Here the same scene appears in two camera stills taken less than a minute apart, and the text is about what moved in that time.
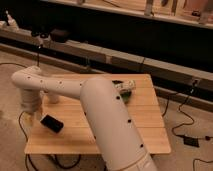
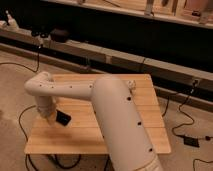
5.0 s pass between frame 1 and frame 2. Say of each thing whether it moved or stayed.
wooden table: stayed
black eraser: moved
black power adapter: stayed
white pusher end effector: moved
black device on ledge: stayed
